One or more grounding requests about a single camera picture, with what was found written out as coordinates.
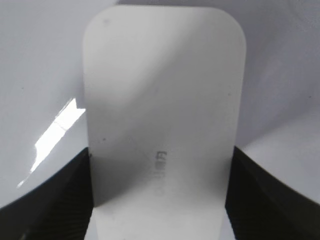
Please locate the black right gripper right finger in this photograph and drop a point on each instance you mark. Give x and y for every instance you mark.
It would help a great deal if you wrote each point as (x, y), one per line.
(261, 207)

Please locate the white magnetic whiteboard grey frame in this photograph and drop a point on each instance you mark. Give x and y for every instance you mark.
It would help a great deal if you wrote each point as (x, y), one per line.
(41, 71)

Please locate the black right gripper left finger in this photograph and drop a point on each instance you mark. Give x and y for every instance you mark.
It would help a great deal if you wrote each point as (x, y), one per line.
(58, 209)

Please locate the white whiteboard eraser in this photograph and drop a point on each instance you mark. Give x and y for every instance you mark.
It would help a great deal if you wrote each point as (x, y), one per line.
(162, 88)

